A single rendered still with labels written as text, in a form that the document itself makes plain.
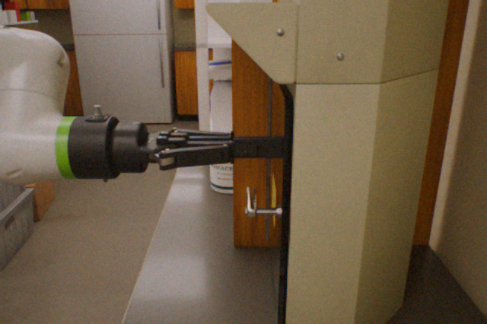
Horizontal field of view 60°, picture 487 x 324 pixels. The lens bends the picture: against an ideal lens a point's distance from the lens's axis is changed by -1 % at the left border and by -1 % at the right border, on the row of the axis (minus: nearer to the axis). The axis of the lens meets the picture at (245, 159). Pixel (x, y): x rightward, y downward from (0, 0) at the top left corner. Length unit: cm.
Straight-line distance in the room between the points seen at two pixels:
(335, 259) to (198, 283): 38
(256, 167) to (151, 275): 34
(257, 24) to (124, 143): 24
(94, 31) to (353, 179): 524
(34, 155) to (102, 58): 510
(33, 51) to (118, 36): 495
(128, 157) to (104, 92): 519
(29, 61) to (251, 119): 48
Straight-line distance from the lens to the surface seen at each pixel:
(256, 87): 94
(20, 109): 67
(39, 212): 349
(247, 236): 107
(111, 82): 575
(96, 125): 63
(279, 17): 56
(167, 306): 92
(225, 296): 93
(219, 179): 135
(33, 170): 66
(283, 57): 56
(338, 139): 60
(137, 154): 61
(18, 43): 71
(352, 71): 58
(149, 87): 565
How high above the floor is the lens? 151
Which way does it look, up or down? 20 degrees down
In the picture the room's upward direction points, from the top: straight up
